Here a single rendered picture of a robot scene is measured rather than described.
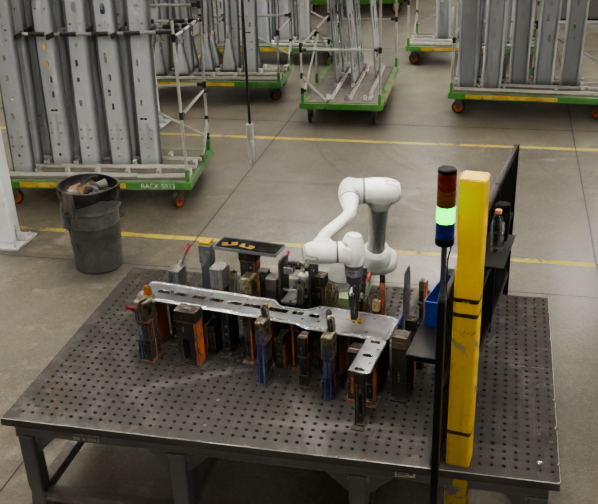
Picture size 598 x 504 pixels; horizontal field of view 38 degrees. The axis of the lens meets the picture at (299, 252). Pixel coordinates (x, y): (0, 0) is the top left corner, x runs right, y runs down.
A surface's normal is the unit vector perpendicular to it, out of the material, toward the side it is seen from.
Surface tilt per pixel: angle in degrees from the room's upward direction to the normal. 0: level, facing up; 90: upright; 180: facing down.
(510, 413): 0
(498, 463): 0
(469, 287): 89
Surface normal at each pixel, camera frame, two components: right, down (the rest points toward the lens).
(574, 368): -0.04, -0.90
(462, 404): -0.36, 0.42
